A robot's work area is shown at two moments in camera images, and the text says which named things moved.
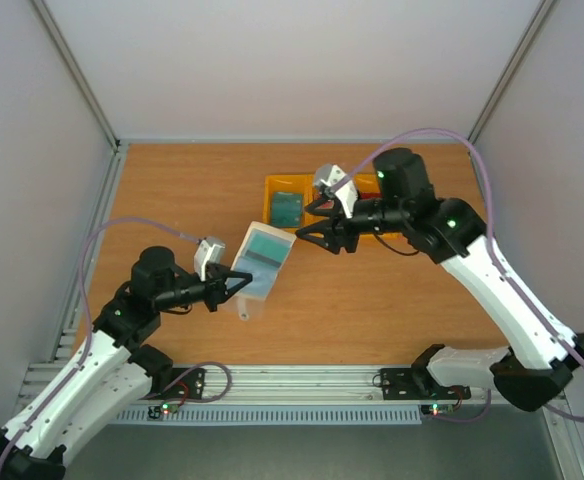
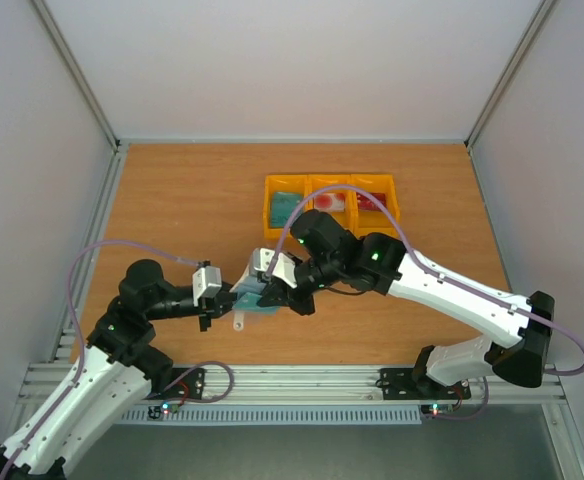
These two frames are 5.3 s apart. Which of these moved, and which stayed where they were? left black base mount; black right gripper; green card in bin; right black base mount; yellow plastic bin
Moved: black right gripper
Stayed: yellow plastic bin; green card in bin; right black base mount; left black base mount
